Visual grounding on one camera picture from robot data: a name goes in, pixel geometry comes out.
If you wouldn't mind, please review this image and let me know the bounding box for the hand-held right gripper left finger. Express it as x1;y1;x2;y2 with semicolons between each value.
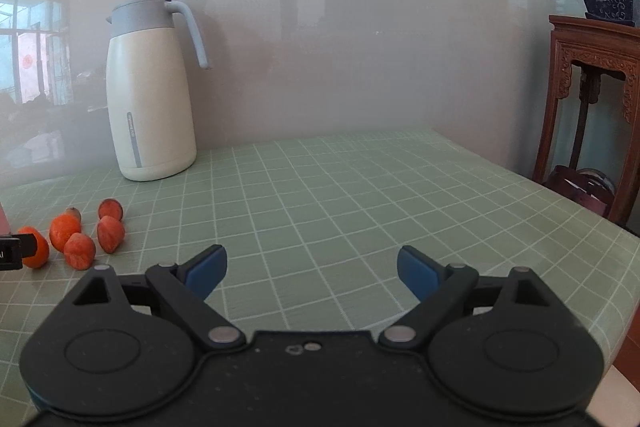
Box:
72;244;247;351

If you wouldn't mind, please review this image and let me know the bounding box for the carved wooden stand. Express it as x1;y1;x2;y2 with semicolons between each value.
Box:
532;14;640;228

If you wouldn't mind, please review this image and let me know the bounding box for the small peeled orange fruit piece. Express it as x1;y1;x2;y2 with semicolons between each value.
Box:
96;216;126;254
64;232;96;270

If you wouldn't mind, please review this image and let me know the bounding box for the green checked tablecloth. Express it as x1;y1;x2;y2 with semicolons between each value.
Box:
0;129;640;408

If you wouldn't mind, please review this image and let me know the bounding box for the white thermos jug grey lid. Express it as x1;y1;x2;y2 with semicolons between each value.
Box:
105;0;213;182

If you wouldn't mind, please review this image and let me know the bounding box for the orange tangerine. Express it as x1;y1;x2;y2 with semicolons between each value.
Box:
17;227;51;269
50;215;82;253

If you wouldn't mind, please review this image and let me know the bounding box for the small brown orange-cut fruit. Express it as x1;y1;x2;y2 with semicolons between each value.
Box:
98;199;124;222

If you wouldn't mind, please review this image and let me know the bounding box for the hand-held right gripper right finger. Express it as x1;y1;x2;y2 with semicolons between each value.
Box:
378;245;553;351

